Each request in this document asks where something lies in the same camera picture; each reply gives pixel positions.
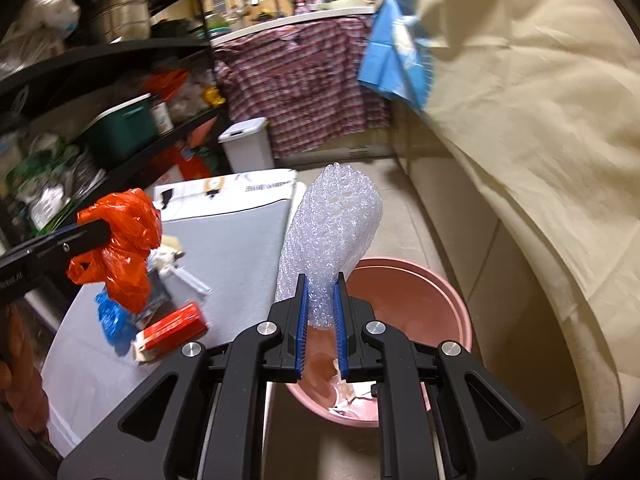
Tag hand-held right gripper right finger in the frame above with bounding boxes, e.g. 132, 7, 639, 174
334, 272, 586, 480

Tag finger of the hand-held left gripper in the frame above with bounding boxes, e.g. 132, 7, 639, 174
0, 221, 112, 281

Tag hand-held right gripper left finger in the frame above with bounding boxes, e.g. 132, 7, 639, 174
57, 274, 308, 480

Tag orange plastic bag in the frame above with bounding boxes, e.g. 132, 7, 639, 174
66, 188, 163, 313

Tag pink plastic bucket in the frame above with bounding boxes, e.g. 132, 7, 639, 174
287, 258, 473, 428

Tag clear bubble wrap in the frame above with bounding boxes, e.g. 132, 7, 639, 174
275, 162, 385, 331

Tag red cardboard box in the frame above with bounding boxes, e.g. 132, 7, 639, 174
132, 302, 210, 363

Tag person's left hand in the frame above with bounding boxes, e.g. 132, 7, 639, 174
0, 307, 51, 431

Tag blue plastic bag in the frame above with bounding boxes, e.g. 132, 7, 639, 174
95, 290, 138, 346

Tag cream crumpled paper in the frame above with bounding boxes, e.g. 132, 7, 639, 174
150, 237, 186, 273

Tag silver foil wrapper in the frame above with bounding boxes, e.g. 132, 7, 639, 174
132, 277, 173, 328

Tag grey printed table mat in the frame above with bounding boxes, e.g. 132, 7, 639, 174
42, 167, 307, 456

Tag green cooler box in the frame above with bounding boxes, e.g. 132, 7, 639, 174
82, 94, 161, 163

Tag red printed bag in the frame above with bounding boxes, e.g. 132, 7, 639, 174
170, 142, 216, 181

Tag white lidded bin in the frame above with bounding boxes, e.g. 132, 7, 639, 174
217, 117, 276, 173

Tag black shelf rack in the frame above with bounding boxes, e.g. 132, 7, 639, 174
0, 0, 231, 231

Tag orange bag on shelf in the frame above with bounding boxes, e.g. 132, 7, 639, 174
145, 70, 191, 98

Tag white plastic bag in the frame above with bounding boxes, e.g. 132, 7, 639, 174
0, 0, 81, 76

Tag metal pot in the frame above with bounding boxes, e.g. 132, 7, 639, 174
85, 0, 153, 43

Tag red plaid shirt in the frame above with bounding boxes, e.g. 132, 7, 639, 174
215, 15, 393, 156

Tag blue patterned cloth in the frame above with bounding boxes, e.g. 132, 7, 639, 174
357, 0, 436, 111

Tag cream cloth cover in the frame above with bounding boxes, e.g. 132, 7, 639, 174
410, 0, 640, 441

